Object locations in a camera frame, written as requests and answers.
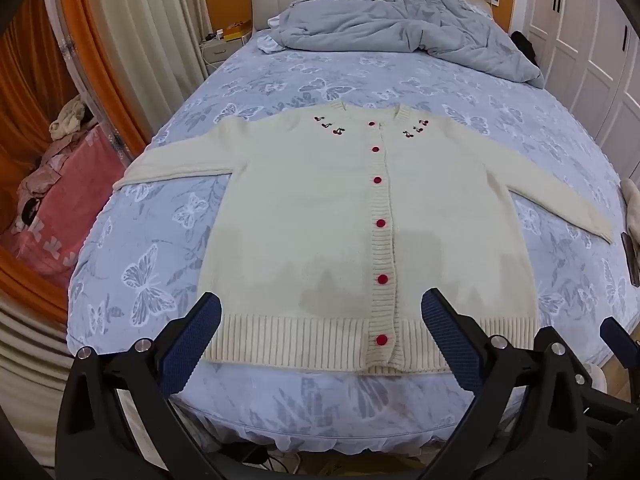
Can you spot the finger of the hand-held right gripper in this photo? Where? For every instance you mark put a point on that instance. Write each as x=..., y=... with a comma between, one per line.
x=616, y=339

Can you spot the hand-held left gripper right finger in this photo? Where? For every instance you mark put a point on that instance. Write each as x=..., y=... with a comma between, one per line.
x=447, y=340

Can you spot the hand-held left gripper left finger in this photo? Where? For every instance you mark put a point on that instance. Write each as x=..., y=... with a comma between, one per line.
x=192, y=345

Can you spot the cream knit cherry cardigan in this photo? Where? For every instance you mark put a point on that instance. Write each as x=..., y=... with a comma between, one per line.
x=300, y=210

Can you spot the butterfly print blue bedsheet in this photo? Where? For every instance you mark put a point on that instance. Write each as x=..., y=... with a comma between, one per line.
x=165, y=240

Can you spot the cream patterned cloth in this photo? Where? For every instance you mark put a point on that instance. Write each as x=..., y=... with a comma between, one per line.
x=633, y=210

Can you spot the cream curtain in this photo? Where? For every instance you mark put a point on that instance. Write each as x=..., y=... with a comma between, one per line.
x=150, y=25
x=30, y=360

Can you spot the pink blanket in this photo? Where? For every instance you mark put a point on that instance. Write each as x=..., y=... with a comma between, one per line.
x=70, y=195

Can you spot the beige plush toy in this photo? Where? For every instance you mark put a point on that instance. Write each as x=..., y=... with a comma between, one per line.
x=67, y=120

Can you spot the white nightstand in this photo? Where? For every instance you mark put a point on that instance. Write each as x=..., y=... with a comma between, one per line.
x=222, y=55

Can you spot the orange curtain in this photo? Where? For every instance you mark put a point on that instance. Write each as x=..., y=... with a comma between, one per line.
x=30, y=90

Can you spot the black bag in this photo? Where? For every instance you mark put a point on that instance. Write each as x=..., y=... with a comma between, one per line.
x=525, y=47

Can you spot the white wardrobe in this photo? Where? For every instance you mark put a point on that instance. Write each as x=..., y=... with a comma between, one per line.
x=590, y=35

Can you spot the white ruffled pillow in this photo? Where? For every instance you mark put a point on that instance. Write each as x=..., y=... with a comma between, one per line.
x=268, y=46

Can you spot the yellow box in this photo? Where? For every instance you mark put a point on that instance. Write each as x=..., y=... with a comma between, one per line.
x=236, y=32

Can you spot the grey blue duvet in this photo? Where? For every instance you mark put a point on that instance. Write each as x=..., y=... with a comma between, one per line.
x=400, y=25

